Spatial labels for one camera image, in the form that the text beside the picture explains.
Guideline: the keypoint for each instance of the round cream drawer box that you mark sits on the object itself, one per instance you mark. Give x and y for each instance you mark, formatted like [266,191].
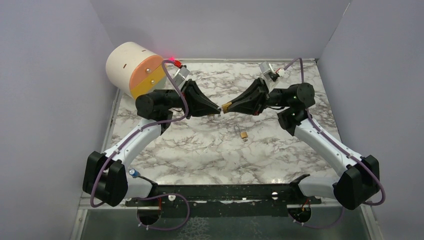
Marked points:
[135,70]

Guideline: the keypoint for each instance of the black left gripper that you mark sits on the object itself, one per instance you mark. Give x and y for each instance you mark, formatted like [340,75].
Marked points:
[199,104]

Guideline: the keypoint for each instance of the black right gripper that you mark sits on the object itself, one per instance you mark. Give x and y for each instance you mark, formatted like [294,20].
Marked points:
[253,100]

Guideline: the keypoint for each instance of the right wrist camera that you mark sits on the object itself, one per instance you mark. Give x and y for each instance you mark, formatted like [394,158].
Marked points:
[271,76]

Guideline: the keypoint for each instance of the brass padlock with key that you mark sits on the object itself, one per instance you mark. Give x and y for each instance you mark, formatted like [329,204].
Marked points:
[213,116]

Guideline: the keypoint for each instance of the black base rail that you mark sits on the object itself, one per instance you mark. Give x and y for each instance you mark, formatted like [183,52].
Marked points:
[216,201]

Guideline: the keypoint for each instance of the small brass padlock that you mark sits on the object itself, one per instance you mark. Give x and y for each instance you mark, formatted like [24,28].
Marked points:
[243,135]

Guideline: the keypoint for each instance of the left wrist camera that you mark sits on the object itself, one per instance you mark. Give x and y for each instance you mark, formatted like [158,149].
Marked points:
[181,76]

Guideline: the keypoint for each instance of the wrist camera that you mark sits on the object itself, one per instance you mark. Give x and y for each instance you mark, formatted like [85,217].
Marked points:
[271,76]
[181,76]

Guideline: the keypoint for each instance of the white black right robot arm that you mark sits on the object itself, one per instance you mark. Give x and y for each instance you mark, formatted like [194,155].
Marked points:
[358,176]

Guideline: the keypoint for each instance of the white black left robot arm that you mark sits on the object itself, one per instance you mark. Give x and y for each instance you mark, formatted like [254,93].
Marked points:
[107,178]

